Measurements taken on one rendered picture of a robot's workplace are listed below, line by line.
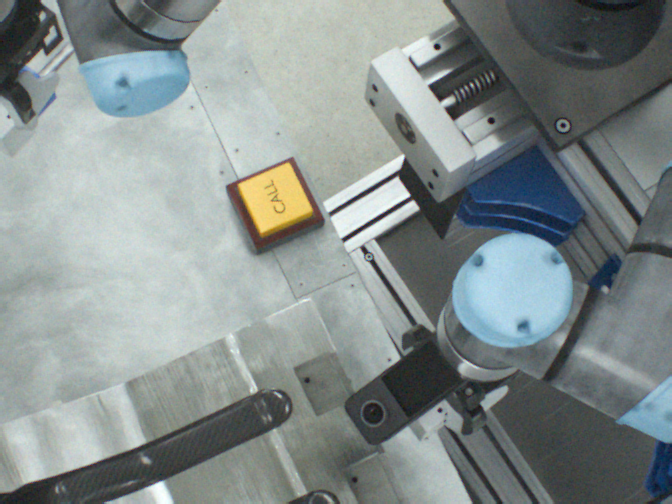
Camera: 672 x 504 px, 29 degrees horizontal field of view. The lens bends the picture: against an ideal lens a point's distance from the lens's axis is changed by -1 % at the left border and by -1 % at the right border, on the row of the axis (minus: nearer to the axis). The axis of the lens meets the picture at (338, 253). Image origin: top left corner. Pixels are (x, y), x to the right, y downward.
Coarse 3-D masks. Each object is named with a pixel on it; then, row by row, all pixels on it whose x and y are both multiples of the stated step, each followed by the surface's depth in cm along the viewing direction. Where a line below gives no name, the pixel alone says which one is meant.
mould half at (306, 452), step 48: (240, 336) 128; (288, 336) 128; (144, 384) 126; (192, 384) 126; (240, 384) 126; (288, 384) 126; (0, 432) 119; (48, 432) 121; (96, 432) 123; (144, 432) 125; (288, 432) 125; (336, 432) 125; (0, 480) 118; (192, 480) 124; (240, 480) 124; (288, 480) 124; (336, 480) 124
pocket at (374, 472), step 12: (372, 456) 127; (384, 456) 126; (348, 468) 127; (360, 468) 127; (372, 468) 127; (384, 468) 126; (348, 480) 127; (360, 480) 127; (372, 480) 127; (384, 480) 127; (396, 480) 126; (360, 492) 126; (372, 492) 127; (384, 492) 127; (396, 492) 125
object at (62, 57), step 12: (72, 48) 130; (60, 60) 130; (48, 72) 130; (0, 108) 126; (0, 120) 125; (12, 120) 125; (0, 132) 125; (12, 132) 126; (24, 132) 128; (0, 144) 128; (12, 144) 128; (24, 144) 130; (12, 156) 130
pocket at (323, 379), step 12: (312, 360) 128; (324, 360) 130; (336, 360) 129; (300, 372) 130; (312, 372) 130; (324, 372) 130; (336, 372) 129; (312, 384) 129; (324, 384) 129; (336, 384) 129; (348, 384) 128; (312, 396) 129; (324, 396) 129; (336, 396) 129; (348, 396) 128; (324, 408) 129
